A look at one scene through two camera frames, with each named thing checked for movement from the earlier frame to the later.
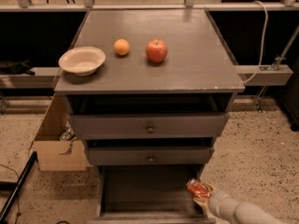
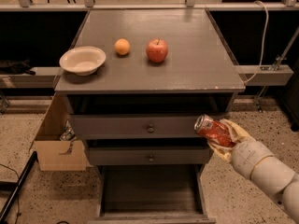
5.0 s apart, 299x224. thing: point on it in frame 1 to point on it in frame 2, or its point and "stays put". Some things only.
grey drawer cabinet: x=152 y=112 stays put
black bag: x=15 y=67 stays put
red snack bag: x=195 y=187 to x=217 y=130
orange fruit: x=121 y=47 stays put
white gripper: x=219 y=202 to x=249 y=157
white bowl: x=82 y=61 stays put
